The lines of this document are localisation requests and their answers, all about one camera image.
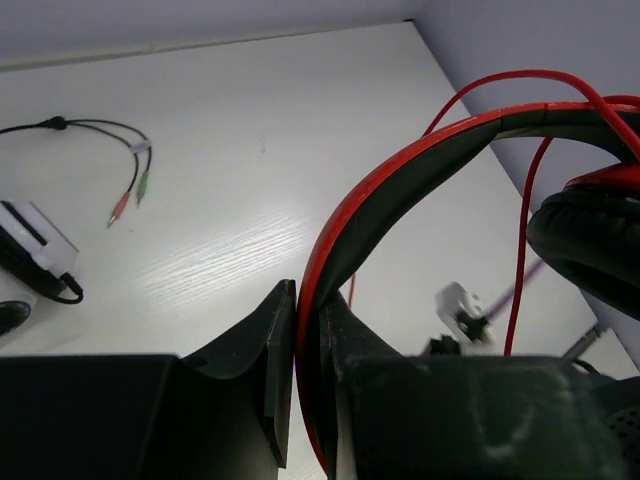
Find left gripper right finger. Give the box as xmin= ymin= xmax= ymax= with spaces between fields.
xmin=319 ymin=295 xmax=630 ymax=479

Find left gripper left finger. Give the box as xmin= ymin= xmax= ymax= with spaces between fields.
xmin=1 ymin=280 xmax=296 ymax=479

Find red black headphones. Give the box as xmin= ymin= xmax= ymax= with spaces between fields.
xmin=296 ymin=96 xmax=639 ymax=479

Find red headphone cable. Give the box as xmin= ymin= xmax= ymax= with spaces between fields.
xmin=348 ymin=69 xmax=640 ymax=357

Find white black striped headphones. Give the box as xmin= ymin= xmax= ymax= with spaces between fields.
xmin=1 ymin=200 xmax=84 ymax=335

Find black cable with coloured plugs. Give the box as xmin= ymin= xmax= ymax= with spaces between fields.
xmin=0 ymin=115 xmax=153 ymax=230

